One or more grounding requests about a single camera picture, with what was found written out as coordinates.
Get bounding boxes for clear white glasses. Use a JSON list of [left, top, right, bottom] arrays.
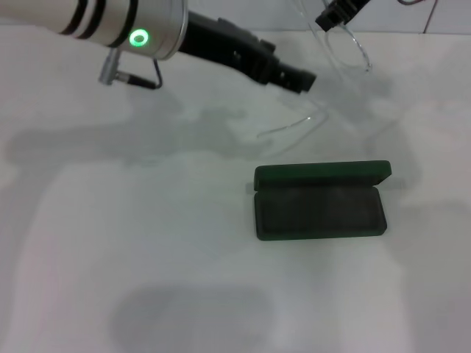
[[255, 0, 372, 139]]

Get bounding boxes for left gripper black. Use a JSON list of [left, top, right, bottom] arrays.
[[178, 10, 318, 96]]

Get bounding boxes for green glasses case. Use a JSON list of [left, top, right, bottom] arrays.
[[253, 160, 392, 243]]

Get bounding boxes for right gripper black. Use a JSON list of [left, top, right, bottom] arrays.
[[315, 0, 371, 34]]

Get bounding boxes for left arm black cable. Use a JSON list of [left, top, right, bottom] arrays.
[[97, 49, 164, 90]]

